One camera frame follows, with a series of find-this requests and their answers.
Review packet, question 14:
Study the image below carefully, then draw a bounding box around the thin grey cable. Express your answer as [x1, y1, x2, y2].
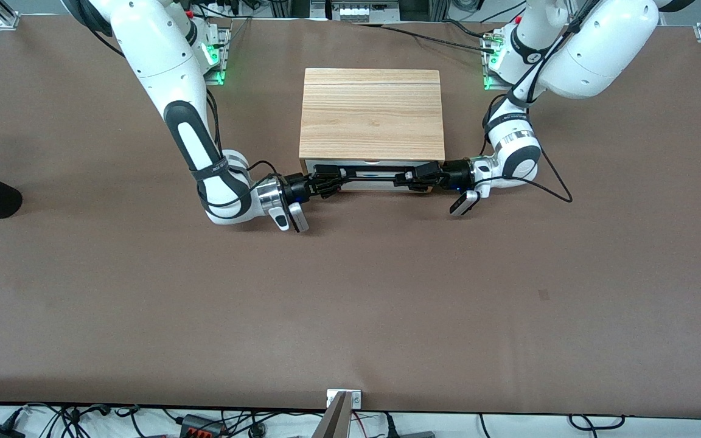
[221, 16, 252, 63]

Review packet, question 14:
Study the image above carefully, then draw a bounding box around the small metal edge bracket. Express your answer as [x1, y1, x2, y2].
[326, 389, 363, 409]

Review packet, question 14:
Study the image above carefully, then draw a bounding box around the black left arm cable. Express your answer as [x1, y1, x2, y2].
[480, 0, 574, 204]

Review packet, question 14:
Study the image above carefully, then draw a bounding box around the white-fronted wooden drawer with notch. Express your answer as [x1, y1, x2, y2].
[305, 159, 442, 184]

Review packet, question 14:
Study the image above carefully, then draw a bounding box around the white power strip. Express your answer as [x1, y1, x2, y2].
[331, 0, 401, 23]

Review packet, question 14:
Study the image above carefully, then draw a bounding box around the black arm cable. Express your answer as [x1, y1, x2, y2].
[195, 88, 281, 201]
[480, 0, 574, 204]

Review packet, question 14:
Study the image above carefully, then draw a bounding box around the grey metal post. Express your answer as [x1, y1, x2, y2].
[311, 391, 352, 438]

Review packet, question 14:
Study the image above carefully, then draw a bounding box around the wooden drawer cabinet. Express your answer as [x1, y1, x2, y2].
[299, 68, 445, 193]

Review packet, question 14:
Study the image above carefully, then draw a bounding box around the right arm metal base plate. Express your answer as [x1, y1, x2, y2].
[203, 27, 231, 86]

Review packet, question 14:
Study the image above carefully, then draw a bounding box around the brown table cover mat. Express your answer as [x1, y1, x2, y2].
[0, 15, 701, 420]

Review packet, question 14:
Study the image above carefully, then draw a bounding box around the black metal drawer handle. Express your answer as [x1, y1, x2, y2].
[337, 164, 417, 183]

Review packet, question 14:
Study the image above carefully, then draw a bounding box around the orange and black connector block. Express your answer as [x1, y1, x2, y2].
[180, 414, 228, 438]

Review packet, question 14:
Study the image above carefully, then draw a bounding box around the short black table cable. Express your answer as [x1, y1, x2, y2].
[443, 19, 497, 40]

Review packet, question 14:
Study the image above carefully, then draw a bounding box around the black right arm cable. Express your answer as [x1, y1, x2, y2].
[195, 88, 281, 201]

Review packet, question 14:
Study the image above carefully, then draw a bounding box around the long black table cable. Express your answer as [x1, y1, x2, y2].
[350, 23, 496, 54]

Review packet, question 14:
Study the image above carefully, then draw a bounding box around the black looped cable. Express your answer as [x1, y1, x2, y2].
[568, 414, 626, 431]

